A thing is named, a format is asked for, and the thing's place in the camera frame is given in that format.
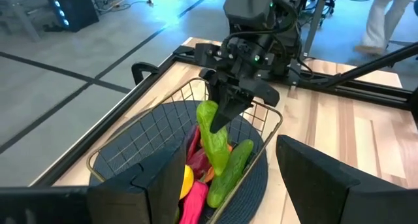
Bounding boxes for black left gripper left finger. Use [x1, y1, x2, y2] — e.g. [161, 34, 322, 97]
[86, 140, 187, 224]

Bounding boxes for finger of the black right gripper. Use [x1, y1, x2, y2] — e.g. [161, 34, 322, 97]
[208, 78, 255, 135]
[199, 68, 223, 103]

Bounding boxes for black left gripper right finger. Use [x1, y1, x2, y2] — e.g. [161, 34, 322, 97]
[276, 134, 398, 224]

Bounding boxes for light green cucumber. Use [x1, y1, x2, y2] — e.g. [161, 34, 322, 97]
[195, 99, 231, 177]

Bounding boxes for yellow lemon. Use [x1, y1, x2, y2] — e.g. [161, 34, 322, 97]
[178, 164, 195, 200]

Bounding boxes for bright red pepper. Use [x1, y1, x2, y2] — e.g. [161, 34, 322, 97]
[178, 180, 210, 224]

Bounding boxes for dark red pepper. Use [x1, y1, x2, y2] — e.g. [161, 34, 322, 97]
[187, 148, 213, 180]

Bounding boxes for dark green cucumber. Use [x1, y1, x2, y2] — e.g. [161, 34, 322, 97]
[206, 138, 255, 209]

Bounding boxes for black table clamp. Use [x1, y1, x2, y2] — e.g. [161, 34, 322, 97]
[131, 61, 161, 86]

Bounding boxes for person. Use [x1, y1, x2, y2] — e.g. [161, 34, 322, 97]
[354, 0, 418, 56]

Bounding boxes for black computer tower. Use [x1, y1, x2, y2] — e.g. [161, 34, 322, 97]
[44, 0, 101, 33]

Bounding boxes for gold wire basket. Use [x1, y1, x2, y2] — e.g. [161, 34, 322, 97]
[86, 76, 284, 224]

